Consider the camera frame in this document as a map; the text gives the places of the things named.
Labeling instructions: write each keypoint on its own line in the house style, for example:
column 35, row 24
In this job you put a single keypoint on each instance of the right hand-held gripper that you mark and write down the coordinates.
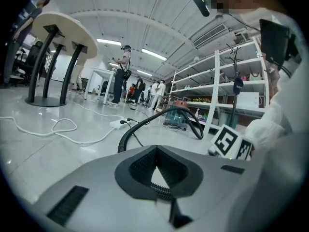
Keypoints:
column 227, row 141

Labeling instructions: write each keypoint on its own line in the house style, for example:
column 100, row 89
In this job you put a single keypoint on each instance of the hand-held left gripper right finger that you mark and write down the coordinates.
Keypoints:
column 217, row 178

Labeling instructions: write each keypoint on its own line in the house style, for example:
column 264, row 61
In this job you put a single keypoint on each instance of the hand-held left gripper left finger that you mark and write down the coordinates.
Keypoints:
column 96, row 202

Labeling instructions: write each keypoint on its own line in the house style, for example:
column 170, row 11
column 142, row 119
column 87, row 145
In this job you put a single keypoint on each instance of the person's right forearm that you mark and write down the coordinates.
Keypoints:
column 265, row 132

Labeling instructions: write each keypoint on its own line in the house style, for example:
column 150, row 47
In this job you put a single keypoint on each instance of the red and teal vacuum cleaner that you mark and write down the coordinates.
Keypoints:
column 176, row 117

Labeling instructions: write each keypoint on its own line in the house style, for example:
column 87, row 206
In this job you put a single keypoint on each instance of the black coat stand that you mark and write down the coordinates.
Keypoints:
column 235, row 110

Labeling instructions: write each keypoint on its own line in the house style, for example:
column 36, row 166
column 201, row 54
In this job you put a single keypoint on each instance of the white box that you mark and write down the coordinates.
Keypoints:
column 248, row 100

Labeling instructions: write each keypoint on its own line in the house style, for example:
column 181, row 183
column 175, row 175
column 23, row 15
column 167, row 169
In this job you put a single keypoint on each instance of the black cap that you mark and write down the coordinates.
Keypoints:
column 238, row 86

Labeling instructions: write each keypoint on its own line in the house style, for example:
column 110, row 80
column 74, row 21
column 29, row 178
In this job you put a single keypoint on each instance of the white shelving rack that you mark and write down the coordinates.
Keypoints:
column 214, row 81

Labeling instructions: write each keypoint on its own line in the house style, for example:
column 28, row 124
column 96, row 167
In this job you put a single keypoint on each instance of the person's white jacket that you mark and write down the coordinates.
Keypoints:
column 285, row 100

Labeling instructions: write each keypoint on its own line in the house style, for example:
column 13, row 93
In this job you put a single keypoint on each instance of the white power strip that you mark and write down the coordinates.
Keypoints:
column 117, row 125

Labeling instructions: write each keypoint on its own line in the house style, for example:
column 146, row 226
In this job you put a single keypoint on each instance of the white ceiling air conditioner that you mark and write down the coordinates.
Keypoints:
column 210, row 35

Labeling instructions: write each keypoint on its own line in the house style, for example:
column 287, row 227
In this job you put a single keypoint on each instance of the black body-worn pack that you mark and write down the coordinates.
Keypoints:
column 274, row 40

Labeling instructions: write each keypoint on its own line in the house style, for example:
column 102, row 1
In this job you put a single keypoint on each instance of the ceiling light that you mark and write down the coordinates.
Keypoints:
column 108, row 42
column 154, row 54

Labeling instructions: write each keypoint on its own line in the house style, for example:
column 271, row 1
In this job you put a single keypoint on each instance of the white table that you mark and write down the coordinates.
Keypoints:
column 103, row 72

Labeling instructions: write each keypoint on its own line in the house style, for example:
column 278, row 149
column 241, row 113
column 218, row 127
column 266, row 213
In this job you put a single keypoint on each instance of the black office chair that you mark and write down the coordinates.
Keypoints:
column 32, row 57

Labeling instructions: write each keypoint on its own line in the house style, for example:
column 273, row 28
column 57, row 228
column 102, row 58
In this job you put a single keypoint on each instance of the beige oval table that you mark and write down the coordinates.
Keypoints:
column 70, row 30

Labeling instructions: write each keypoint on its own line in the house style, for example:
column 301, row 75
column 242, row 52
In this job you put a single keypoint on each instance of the black head camera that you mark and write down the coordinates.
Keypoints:
column 201, row 5

